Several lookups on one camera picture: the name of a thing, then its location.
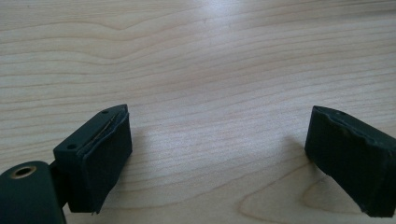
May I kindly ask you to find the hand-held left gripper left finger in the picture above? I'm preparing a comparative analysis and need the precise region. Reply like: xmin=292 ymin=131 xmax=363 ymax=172
xmin=52 ymin=104 xmax=134 ymax=216

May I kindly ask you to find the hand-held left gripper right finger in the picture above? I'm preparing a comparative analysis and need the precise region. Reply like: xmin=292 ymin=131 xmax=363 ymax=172
xmin=304 ymin=105 xmax=396 ymax=218

